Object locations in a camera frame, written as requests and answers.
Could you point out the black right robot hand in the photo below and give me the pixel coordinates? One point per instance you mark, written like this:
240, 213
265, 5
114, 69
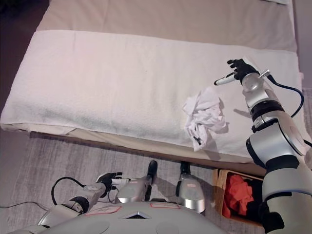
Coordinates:
242, 68

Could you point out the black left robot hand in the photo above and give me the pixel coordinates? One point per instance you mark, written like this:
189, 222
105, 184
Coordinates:
108, 180

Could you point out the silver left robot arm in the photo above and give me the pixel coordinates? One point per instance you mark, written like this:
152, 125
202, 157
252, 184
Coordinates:
78, 202

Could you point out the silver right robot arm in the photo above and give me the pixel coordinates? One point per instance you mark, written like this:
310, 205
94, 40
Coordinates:
275, 146

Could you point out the bed with white blanket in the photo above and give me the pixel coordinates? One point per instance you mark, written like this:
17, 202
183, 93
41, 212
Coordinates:
136, 146

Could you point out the crumpled white clothes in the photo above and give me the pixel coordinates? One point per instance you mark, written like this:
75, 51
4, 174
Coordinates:
206, 114

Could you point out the woven wicker laundry basket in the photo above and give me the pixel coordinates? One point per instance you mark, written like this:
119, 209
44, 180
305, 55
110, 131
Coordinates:
218, 192

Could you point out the silver left robot leg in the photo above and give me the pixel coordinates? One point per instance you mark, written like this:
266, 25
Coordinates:
132, 191

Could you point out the silver robot leg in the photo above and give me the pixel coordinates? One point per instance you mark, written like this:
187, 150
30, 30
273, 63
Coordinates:
191, 195
132, 191

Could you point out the wide white red-edged sticker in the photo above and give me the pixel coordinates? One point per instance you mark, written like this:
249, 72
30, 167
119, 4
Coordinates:
103, 210

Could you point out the black left robot foot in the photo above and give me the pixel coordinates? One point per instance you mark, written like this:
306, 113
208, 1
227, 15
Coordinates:
152, 170

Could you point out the black robot foot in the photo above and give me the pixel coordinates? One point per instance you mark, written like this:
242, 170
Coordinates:
184, 168
152, 170

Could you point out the grey robot torso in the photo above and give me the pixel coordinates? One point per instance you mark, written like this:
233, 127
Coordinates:
136, 223

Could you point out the narrow white red-edged sticker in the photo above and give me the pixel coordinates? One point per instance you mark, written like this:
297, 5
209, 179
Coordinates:
165, 205

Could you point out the black right robot foot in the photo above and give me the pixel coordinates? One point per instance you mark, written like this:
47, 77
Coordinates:
184, 168

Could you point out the silver right robot leg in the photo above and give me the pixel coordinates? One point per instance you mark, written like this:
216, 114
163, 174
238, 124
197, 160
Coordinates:
191, 195

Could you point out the white terry blanket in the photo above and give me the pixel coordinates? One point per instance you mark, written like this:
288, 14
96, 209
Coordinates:
97, 85

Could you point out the beige duvet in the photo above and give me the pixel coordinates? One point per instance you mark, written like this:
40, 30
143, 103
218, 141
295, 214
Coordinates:
158, 19

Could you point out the black garment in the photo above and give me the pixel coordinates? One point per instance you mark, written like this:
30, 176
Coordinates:
257, 192

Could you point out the orange garment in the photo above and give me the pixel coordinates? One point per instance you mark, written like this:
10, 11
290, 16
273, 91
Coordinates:
237, 195

